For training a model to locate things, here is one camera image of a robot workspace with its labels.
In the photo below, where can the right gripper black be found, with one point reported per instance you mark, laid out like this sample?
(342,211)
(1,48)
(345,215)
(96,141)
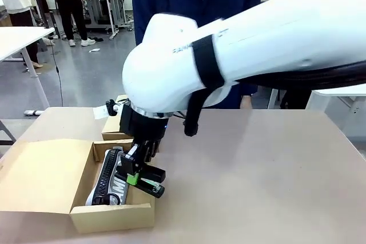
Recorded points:
(143,128)

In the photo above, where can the black stapler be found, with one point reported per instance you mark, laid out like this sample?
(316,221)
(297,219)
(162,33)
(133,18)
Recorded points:
(153,173)

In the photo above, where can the navy CAMPUS pouch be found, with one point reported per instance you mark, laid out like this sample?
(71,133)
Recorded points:
(110,169)

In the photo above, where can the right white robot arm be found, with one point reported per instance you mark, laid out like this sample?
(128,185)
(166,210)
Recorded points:
(271,32)

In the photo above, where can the open cardboard box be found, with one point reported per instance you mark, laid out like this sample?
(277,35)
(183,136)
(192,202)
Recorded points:
(43,175)
(113,127)

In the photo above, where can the person's left hand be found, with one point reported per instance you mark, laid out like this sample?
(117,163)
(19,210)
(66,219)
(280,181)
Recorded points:
(246,102)

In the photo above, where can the white power strip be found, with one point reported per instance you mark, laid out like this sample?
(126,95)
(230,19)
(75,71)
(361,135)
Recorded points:
(33,112)

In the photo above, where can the white paper scrap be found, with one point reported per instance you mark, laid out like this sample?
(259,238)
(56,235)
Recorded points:
(94,50)

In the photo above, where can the grey metal workbench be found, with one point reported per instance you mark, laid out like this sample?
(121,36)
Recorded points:
(105,4)

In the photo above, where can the white table with slanted legs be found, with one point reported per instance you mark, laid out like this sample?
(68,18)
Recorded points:
(20,38)

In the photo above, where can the background person in black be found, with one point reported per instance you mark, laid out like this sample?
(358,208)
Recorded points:
(68,1)

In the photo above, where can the white table with block leg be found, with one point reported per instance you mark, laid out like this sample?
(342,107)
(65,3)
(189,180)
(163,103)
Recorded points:
(337,104)

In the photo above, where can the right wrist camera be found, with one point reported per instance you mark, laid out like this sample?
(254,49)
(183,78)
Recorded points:
(110,108)

